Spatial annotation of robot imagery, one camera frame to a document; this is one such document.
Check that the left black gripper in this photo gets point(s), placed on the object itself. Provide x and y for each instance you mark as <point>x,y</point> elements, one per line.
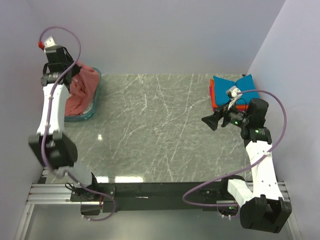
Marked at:
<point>68,57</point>

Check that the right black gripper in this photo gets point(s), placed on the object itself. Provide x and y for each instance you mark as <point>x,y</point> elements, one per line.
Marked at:
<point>212,120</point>

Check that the dusty red t-shirt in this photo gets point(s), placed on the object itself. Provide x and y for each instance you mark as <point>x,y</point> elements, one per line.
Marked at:
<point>82,90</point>

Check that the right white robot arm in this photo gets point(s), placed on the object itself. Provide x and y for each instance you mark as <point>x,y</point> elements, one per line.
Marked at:
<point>263,208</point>

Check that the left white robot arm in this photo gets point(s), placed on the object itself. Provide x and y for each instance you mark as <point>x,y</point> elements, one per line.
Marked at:
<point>52,147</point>

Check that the folded magenta t-shirt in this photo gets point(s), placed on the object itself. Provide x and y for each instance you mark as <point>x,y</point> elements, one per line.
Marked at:
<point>211,97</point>

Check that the folded orange t-shirt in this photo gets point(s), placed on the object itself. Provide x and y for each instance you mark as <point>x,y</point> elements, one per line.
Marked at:
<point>241,108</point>

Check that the folded blue t-shirt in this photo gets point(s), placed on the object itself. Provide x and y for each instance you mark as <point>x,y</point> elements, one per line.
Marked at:
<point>223,90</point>

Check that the teal plastic bin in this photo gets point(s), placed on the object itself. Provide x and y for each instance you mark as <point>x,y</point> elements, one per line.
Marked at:
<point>90,111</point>

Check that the black base beam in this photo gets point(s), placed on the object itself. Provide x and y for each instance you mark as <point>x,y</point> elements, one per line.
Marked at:
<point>145,196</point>

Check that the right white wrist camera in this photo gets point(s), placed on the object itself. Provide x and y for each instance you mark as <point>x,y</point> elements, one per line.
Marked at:
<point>234,94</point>

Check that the aluminium frame rail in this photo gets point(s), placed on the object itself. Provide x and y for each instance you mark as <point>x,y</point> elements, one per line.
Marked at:
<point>41,194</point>

